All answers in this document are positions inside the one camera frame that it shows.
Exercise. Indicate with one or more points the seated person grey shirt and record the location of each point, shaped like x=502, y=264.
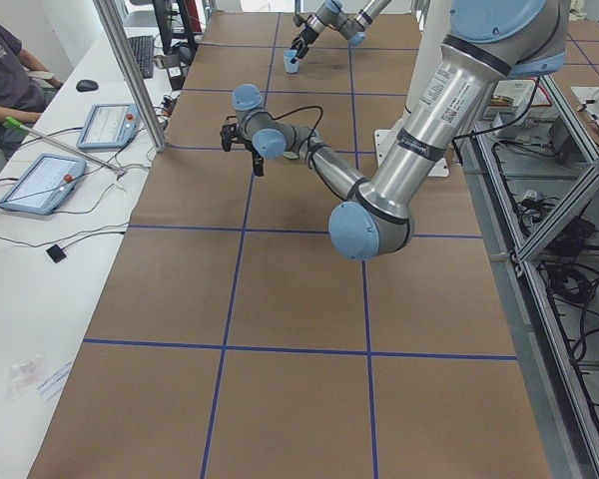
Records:
x=21, y=97

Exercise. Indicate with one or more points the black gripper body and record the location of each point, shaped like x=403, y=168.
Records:
x=306, y=36
x=254, y=153

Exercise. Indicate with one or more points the light blue plastic cup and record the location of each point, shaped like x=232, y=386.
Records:
x=290, y=68

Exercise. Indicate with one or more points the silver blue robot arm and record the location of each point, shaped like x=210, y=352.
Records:
x=330, y=14
x=487, y=42

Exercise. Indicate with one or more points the black computer mouse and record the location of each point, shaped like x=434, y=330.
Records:
x=86, y=85

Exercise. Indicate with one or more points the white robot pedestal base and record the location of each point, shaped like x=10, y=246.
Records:
x=434, y=23

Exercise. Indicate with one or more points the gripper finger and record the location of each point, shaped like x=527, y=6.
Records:
x=258, y=166
x=302, y=49
x=296, y=49

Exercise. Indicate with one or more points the aluminium frame rack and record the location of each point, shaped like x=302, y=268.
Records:
x=535, y=176

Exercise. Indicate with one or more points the clear plastic bag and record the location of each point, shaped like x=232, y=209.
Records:
x=25, y=374

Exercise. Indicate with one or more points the metal rod green handle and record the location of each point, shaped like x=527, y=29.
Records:
x=13, y=124

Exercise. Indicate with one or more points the blue teach pendant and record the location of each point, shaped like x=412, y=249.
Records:
x=45, y=185
x=109, y=127

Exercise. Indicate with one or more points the black keyboard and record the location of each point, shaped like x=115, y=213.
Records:
x=142, y=48

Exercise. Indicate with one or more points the far blue teach pendant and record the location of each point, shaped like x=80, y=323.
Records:
x=109, y=127

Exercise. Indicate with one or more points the aluminium frame post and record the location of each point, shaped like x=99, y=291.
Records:
x=116, y=34

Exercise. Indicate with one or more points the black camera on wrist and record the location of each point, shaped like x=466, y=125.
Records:
x=230, y=133

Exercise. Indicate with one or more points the small black square device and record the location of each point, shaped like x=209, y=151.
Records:
x=55, y=253

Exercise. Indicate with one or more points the near blue teach pendant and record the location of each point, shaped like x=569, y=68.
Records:
x=45, y=185

